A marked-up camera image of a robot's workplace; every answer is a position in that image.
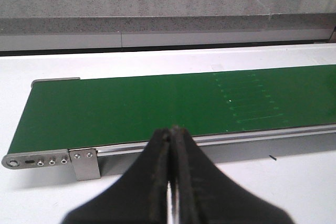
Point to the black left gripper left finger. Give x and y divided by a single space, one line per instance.
139 195

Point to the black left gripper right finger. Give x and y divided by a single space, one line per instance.
201 193

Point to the green conveyor belt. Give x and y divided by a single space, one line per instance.
68 114

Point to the grey stone slab left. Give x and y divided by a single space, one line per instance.
77 24

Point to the grey stone slab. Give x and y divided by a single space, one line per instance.
301 19
77 24

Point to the grey stone slab right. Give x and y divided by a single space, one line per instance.
301 19

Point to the aluminium conveyor frame rail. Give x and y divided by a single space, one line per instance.
85 160

